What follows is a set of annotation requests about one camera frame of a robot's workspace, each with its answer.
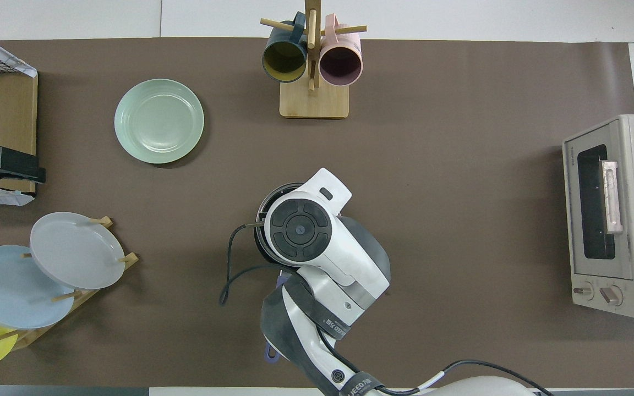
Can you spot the light blue plate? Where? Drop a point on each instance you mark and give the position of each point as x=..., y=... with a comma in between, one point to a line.
x=9, y=291

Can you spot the dark blue saucepan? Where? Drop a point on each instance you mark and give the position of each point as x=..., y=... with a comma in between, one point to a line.
x=271, y=355

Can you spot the green plate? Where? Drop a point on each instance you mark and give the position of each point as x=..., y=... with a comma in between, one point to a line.
x=157, y=121

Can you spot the wooden mug rack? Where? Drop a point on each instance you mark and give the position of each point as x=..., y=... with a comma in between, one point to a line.
x=314, y=104

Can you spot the grey plate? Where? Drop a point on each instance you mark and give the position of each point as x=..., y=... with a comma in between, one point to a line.
x=75, y=250

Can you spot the dark teal mug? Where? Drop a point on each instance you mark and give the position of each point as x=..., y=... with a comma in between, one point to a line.
x=284, y=58

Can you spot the pink mug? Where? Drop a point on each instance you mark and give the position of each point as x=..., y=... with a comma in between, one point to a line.
x=340, y=63

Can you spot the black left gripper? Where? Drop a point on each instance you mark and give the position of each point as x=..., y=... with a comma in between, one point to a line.
x=9, y=162

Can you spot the wooden plate rack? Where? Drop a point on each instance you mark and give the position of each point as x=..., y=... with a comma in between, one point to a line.
x=130, y=258

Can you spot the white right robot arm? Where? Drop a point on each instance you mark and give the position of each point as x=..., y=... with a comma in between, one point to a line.
x=300, y=225

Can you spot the brown table mat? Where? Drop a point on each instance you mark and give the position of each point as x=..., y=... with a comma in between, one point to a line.
x=405, y=82

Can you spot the dark wooden board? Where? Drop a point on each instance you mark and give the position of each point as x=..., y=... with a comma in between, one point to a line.
x=9, y=121

